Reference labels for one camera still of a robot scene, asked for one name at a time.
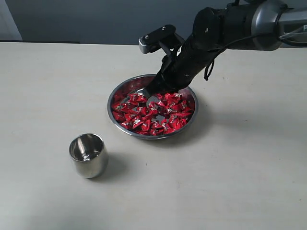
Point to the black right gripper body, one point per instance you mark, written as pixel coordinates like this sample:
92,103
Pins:
179,72

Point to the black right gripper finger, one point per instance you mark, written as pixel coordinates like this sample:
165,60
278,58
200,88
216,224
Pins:
152,88

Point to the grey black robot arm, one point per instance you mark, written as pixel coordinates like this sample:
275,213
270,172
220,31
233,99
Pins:
262,25

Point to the round stainless steel plate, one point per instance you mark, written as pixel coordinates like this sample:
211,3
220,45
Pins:
137,82

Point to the stainless steel cup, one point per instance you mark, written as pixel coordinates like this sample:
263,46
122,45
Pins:
89,155

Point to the red wrapped candy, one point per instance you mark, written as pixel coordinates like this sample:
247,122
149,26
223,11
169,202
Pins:
174,122
118,116
136,122
184,107
137,98
156,125

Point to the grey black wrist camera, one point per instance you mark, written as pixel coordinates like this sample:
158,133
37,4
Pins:
164,38

